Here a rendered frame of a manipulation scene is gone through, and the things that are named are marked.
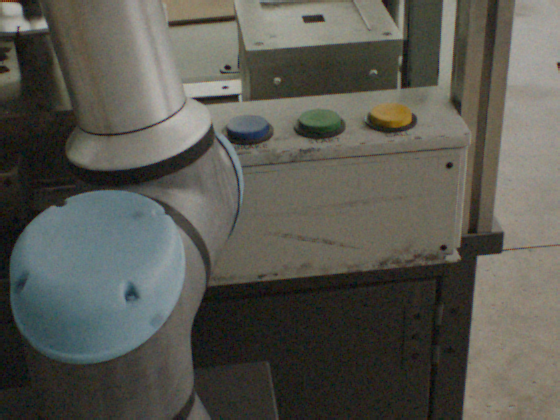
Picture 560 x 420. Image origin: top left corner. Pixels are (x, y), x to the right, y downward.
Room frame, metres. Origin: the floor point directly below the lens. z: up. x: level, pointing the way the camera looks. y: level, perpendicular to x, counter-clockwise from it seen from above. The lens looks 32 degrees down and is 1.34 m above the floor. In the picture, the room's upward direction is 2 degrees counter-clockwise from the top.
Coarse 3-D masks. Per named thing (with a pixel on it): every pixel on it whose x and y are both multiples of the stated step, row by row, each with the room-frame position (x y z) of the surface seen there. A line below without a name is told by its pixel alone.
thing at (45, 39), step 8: (16, 40) 1.14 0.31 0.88; (24, 40) 1.13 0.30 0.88; (32, 40) 1.13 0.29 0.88; (40, 40) 1.13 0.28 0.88; (48, 40) 1.13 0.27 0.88; (16, 48) 1.14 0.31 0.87; (24, 48) 1.13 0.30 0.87; (32, 48) 1.13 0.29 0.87; (40, 48) 1.13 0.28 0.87; (48, 48) 1.13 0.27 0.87; (24, 56) 1.13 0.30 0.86; (32, 56) 1.13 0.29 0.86; (40, 56) 1.13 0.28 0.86; (48, 56) 1.13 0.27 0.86; (56, 56) 1.14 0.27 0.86; (24, 64) 1.13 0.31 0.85; (32, 64) 1.13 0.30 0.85; (40, 64) 1.13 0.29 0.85; (48, 64) 1.13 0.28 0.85
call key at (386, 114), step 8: (384, 104) 0.88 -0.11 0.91; (392, 104) 0.88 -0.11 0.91; (400, 104) 0.87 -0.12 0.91; (376, 112) 0.86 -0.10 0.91; (384, 112) 0.86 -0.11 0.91; (392, 112) 0.86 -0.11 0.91; (400, 112) 0.86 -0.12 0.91; (408, 112) 0.86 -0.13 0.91; (376, 120) 0.85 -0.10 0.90; (384, 120) 0.84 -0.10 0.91; (392, 120) 0.84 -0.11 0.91; (400, 120) 0.84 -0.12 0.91; (408, 120) 0.85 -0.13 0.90
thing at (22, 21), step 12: (0, 0) 1.09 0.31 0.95; (12, 0) 1.09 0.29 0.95; (24, 0) 1.09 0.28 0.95; (36, 0) 1.09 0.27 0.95; (0, 12) 1.05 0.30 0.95; (12, 12) 1.05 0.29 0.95; (24, 12) 1.05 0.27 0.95; (36, 12) 1.05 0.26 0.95; (0, 24) 1.02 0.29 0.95; (12, 24) 1.01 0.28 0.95; (24, 24) 1.01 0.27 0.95; (36, 24) 1.01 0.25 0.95
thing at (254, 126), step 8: (232, 120) 0.85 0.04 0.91; (240, 120) 0.85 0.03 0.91; (248, 120) 0.85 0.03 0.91; (256, 120) 0.85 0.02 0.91; (264, 120) 0.85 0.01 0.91; (232, 128) 0.84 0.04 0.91; (240, 128) 0.84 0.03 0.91; (248, 128) 0.84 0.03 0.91; (256, 128) 0.84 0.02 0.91; (264, 128) 0.84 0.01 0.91; (232, 136) 0.83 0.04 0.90; (240, 136) 0.83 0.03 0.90; (248, 136) 0.83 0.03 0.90; (256, 136) 0.83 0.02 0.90
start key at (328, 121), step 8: (304, 112) 0.87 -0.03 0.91; (312, 112) 0.86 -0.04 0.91; (320, 112) 0.86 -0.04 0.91; (328, 112) 0.86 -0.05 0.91; (304, 120) 0.85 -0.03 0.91; (312, 120) 0.85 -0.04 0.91; (320, 120) 0.85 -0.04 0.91; (328, 120) 0.85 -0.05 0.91; (336, 120) 0.85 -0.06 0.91; (304, 128) 0.84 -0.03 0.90; (312, 128) 0.84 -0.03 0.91; (320, 128) 0.83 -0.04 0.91; (328, 128) 0.83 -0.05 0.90; (336, 128) 0.84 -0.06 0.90
